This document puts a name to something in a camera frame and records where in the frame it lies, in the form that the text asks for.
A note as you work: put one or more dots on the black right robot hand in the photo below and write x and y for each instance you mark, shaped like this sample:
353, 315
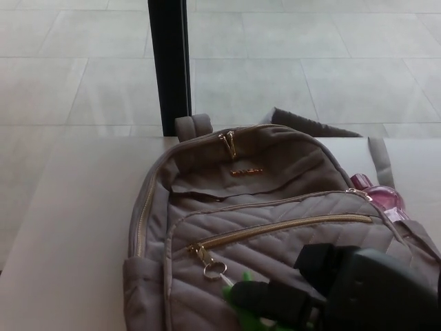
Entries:
372, 293

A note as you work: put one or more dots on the pink transparent water bottle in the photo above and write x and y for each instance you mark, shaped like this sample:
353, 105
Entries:
386, 200

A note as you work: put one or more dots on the black window frame post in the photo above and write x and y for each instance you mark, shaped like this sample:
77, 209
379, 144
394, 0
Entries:
172, 69

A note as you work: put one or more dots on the grey quilted backpack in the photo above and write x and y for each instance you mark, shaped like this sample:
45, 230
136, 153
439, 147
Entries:
248, 207

